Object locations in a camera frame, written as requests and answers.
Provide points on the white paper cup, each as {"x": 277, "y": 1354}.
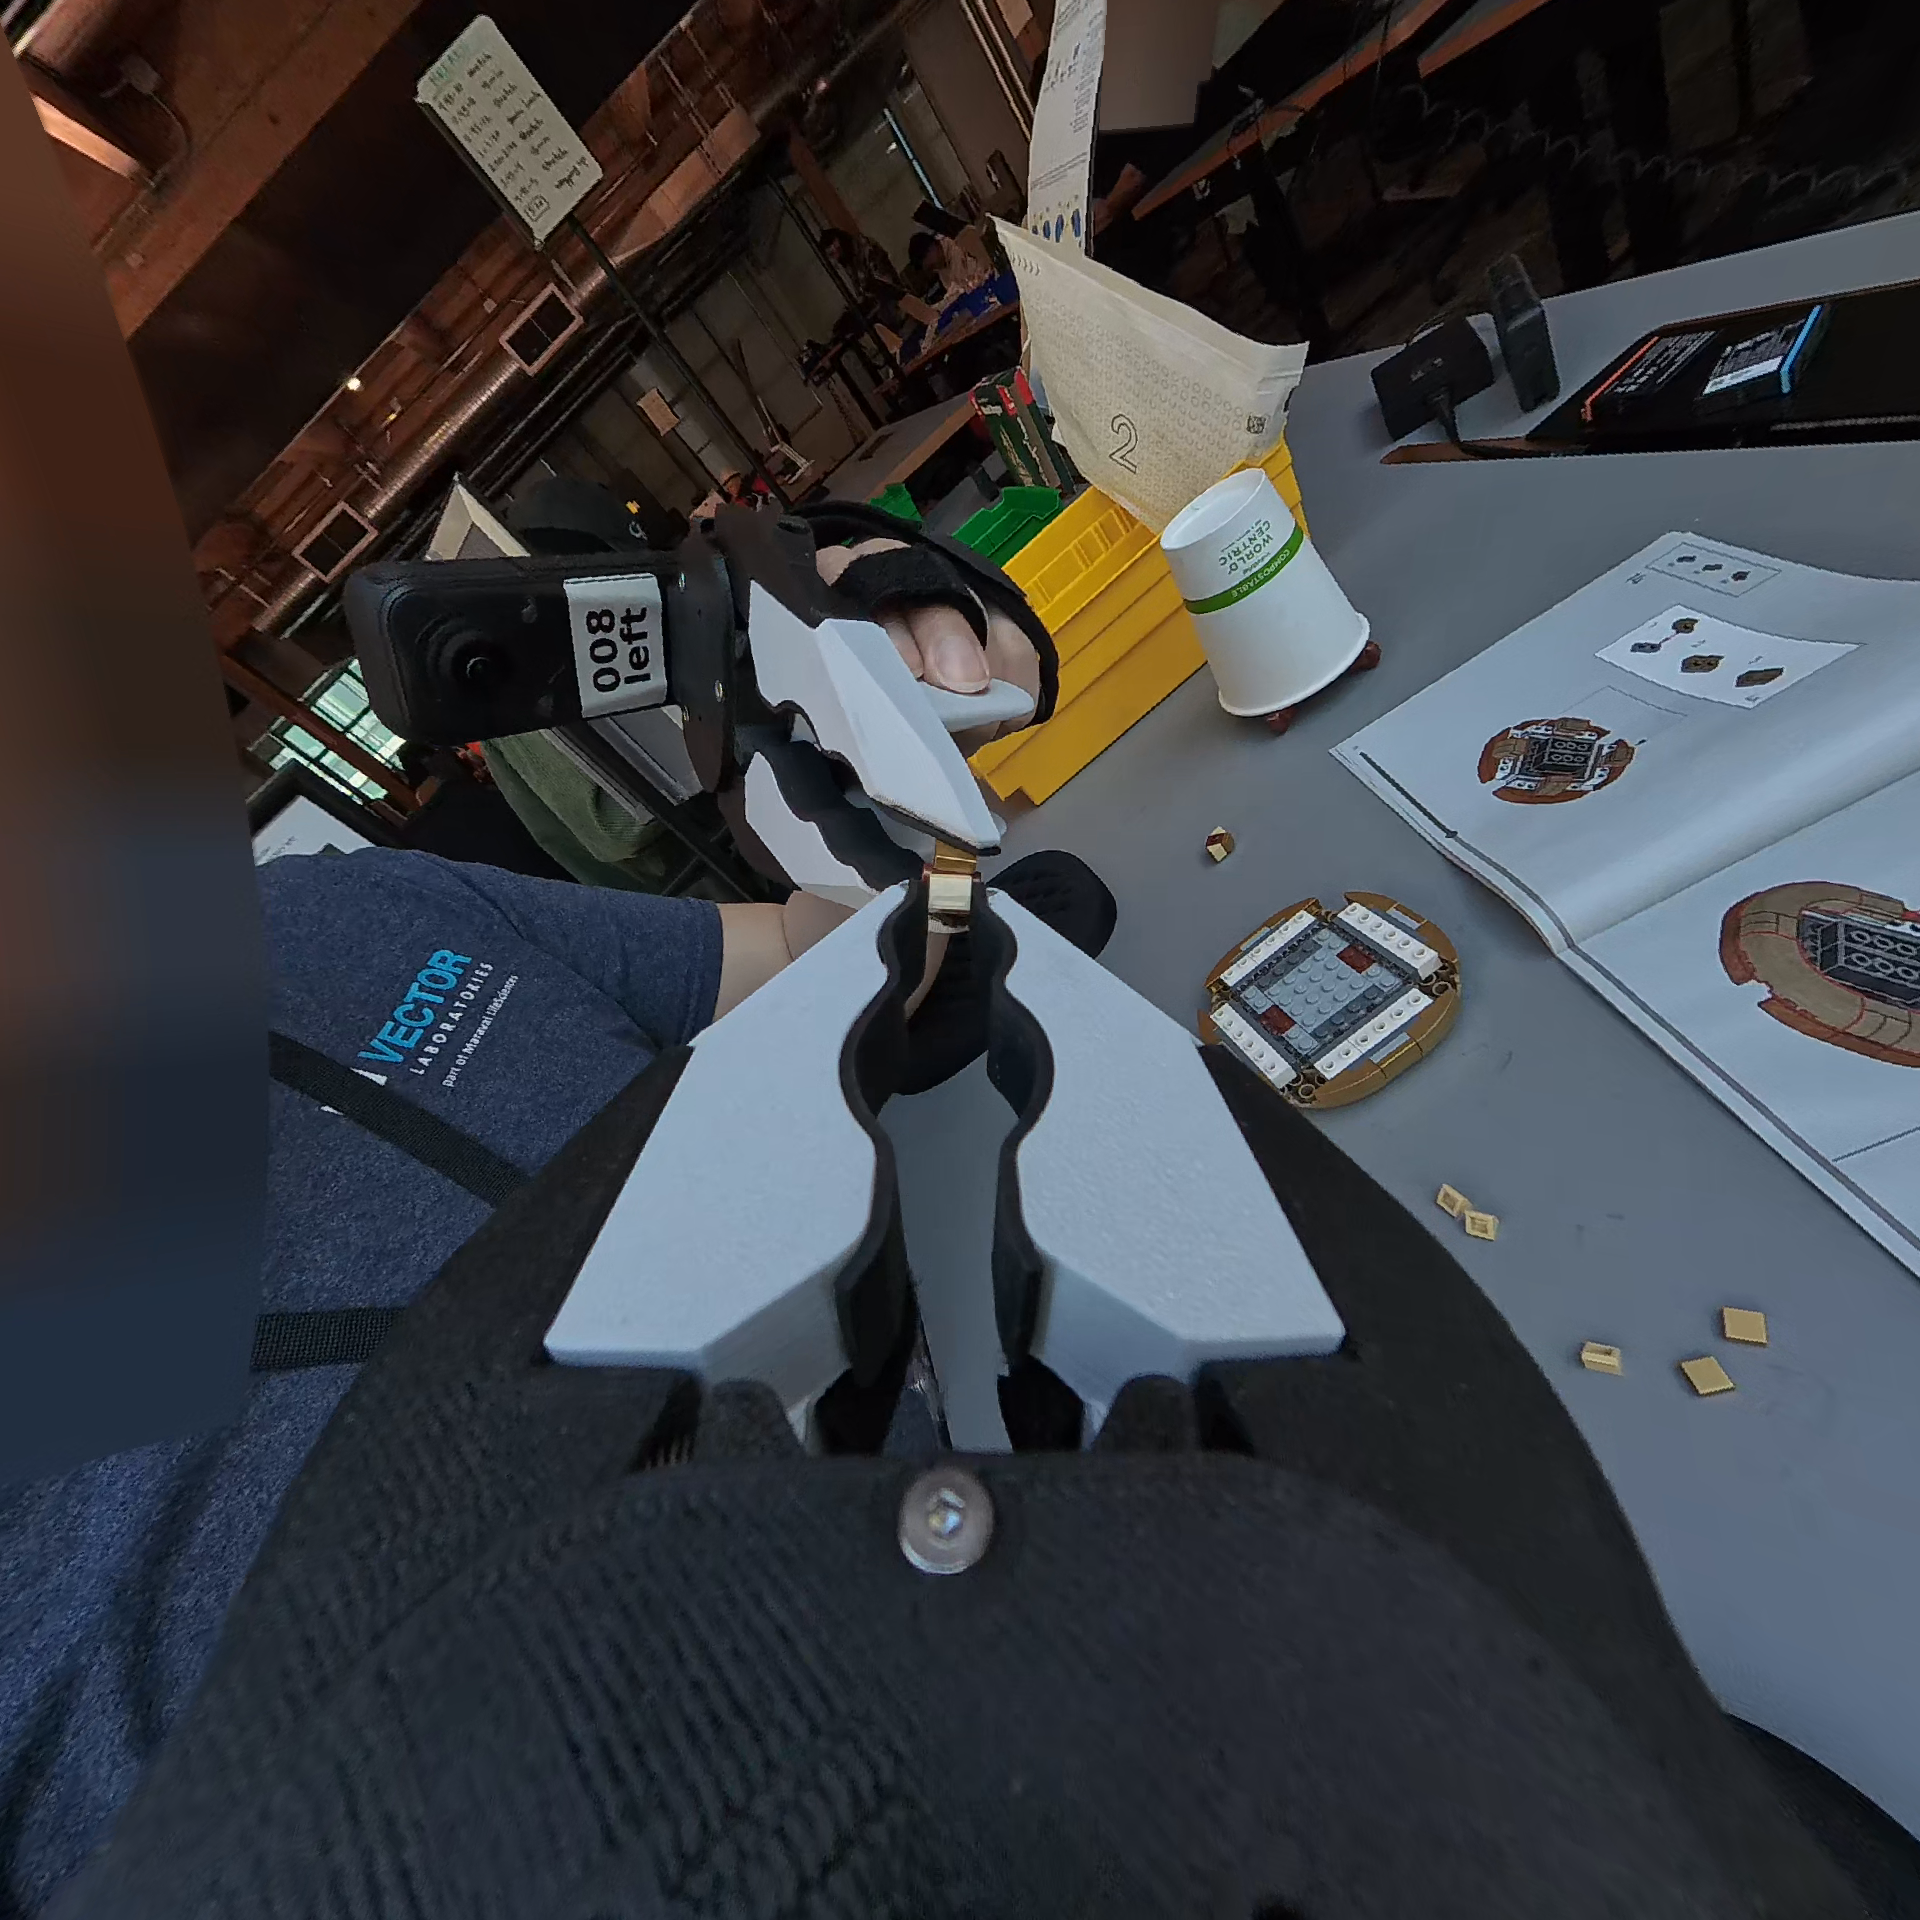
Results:
{"x": 1260, "y": 600}

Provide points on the red green cardboard box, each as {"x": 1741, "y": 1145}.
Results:
{"x": 1019, "y": 427}

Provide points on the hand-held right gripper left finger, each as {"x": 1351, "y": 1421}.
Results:
{"x": 721, "y": 1201}

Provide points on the person's left forearm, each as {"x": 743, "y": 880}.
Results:
{"x": 751, "y": 959}

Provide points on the printed paper sheet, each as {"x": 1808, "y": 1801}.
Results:
{"x": 1068, "y": 104}

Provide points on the black power adapter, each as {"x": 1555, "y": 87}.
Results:
{"x": 1432, "y": 375}

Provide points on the green plastic bin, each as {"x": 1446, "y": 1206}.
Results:
{"x": 1013, "y": 526}

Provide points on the small black upright box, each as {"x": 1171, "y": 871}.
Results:
{"x": 1524, "y": 332}

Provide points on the black wrist rest pad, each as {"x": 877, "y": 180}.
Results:
{"x": 1072, "y": 917}

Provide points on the white handwritten sign board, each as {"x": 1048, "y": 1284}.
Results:
{"x": 509, "y": 137}

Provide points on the lego instruction booklet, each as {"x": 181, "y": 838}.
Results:
{"x": 1652, "y": 782}

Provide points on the green hanging cloth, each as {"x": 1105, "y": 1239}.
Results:
{"x": 554, "y": 795}

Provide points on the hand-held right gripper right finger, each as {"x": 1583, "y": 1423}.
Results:
{"x": 1170, "y": 1201}

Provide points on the round lego base model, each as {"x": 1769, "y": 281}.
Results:
{"x": 1322, "y": 992}

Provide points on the beige paper lego bag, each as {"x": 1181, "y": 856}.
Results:
{"x": 1140, "y": 375}

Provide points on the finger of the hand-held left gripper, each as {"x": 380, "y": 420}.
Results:
{"x": 870, "y": 736}
{"x": 796, "y": 839}

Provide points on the black cap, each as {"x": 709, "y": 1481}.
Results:
{"x": 578, "y": 518}

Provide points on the person's left hand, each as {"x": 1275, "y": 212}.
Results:
{"x": 945, "y": 653}

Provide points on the flat black box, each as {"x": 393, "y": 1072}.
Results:
{"x": 1726, "y": 361}

